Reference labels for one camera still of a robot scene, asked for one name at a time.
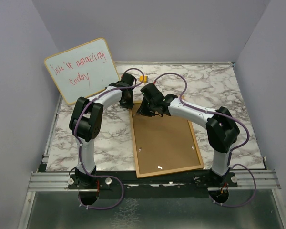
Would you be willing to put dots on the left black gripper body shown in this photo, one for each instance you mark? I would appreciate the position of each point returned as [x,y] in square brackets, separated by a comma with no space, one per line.
[127,102]

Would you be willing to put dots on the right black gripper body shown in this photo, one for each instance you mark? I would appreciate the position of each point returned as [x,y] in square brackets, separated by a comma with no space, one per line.
[147,108]

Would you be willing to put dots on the yellow picture frame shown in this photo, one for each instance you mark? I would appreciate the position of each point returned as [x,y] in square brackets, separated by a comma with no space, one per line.
[163,145]

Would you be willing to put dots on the small whiteboard yellow rim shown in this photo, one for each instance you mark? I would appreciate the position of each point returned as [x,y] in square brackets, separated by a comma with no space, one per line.
[82,71]

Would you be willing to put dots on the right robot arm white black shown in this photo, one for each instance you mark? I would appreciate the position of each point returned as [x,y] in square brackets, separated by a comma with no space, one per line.
[222,130]

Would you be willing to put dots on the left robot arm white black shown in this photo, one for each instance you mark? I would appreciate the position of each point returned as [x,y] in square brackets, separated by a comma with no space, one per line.
[86,122]

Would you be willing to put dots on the yellow grey eraser block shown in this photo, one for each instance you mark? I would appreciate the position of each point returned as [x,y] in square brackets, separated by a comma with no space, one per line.
[143,79]

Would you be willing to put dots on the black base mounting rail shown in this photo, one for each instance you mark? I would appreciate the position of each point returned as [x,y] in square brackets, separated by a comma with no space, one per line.
[116,184]

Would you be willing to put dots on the aluminium extrusion rail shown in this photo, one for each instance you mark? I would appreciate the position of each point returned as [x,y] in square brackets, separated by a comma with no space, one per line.
[48,182]

